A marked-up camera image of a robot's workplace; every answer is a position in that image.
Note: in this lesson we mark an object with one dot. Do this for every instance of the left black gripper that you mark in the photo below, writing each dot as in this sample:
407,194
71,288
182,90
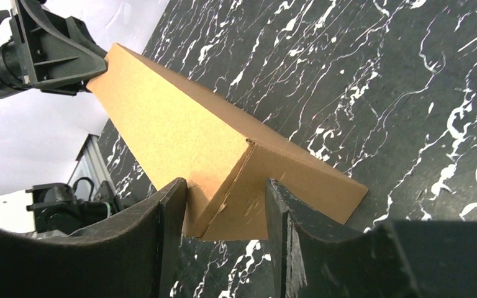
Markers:
47,52

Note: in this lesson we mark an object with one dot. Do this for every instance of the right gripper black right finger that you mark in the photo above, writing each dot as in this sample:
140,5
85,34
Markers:
314,256

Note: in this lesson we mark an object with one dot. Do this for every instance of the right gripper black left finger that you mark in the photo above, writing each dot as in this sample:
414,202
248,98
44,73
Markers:
130,254

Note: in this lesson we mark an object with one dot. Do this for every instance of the aluminium frame rail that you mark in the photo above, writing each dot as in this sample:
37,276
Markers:
90,166

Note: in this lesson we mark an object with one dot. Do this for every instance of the brown cardboard box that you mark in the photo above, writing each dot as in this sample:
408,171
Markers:
174,127

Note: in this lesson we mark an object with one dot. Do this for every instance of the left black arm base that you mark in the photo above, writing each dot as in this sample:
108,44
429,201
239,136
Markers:
56,206

